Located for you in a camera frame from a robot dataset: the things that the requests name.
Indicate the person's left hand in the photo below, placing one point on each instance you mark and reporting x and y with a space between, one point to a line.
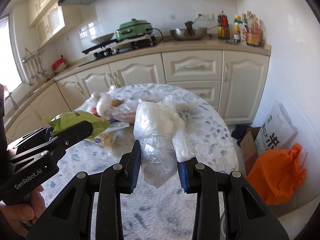
32 205

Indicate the blue floral tablecloth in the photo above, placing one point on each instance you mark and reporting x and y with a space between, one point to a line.
207 132

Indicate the pile of plastic wrappers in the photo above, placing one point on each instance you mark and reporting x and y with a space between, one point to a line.
110 105

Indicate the green snack wrapper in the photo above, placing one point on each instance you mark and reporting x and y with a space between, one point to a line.
72 118

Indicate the cream wall cabinet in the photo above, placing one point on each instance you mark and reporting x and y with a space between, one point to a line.
50 22

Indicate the red bowl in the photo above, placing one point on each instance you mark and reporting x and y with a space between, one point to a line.
59 63

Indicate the hanging utensil rack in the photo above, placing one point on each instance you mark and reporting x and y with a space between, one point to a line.
35 66

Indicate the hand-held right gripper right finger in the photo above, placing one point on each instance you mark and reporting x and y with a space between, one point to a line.
182 176

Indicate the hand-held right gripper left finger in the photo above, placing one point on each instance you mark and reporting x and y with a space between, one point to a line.
135 172

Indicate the black wok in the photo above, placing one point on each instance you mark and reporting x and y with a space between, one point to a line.
102 38

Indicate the dark cloth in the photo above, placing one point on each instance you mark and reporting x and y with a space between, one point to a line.
240 131

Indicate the brown cardboard box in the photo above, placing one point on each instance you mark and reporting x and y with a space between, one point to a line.
250 146

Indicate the row of condiment bottles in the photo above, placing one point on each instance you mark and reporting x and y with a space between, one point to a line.
250 33

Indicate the black gas stove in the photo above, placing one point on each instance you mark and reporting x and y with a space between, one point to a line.
120 46

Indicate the steel faucet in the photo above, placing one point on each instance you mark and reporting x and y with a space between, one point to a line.
13 102

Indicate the clear plastic bag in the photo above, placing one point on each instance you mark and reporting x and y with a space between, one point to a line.
155 140

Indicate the cream kitchen base cabinets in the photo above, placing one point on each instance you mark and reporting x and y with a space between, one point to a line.
195 67

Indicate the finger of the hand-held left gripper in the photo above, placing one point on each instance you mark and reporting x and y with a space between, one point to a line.
72 136
47 131

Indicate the white rice sack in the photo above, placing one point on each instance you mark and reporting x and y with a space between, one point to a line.
277 127

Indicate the bright window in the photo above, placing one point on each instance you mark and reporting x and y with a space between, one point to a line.
10 55

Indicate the green electric cooking pot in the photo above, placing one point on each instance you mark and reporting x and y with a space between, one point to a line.
132 28

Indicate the orange cloth bag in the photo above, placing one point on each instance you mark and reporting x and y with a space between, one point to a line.
280 172

